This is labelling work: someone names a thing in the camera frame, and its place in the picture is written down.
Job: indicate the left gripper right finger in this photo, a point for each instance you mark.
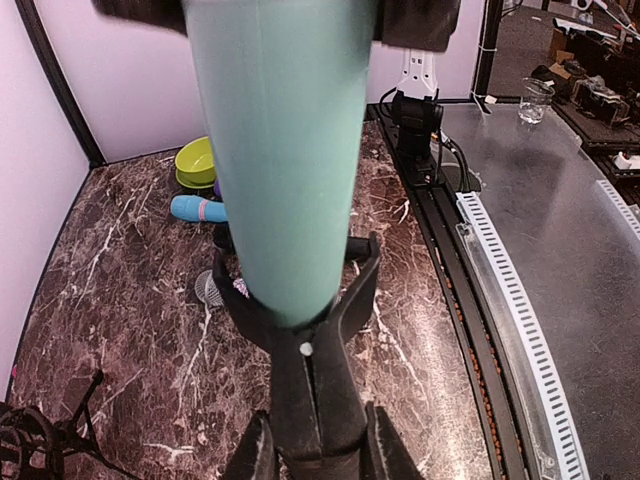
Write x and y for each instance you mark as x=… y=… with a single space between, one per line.
x=383 y=454

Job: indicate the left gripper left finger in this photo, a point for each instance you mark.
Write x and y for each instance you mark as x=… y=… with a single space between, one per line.
x=255 y=457

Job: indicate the black round-base stand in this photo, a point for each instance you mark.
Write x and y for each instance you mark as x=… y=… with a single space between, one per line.
x=317 y=418

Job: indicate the silver glitter microphone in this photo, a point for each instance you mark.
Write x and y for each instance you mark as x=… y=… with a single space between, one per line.
x=207 y=292

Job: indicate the black tripod shock-mount stand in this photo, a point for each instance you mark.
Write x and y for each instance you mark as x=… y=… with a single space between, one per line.
x=33 y=447

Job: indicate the blue microphone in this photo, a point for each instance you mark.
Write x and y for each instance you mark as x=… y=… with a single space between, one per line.
x=195 y=209

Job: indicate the mint green microphone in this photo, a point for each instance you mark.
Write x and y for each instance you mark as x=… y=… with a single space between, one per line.
x=283 y=87

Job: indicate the purple microphone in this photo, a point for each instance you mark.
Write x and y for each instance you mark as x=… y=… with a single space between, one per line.
x=217 y=189

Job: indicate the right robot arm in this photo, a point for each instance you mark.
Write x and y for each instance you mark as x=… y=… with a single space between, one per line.
x=427 y=156

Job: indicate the lime green bowl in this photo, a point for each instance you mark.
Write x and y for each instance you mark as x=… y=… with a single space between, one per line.
x=195 y=166

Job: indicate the clear glass beaker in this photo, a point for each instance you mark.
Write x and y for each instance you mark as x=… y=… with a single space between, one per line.
x=536 y=96

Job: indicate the white slotted cable duct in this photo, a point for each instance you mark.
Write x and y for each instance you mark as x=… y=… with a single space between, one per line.
x=560 y=271

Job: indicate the right black frame post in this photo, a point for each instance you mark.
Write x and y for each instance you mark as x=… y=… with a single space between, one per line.
x=58 y=83

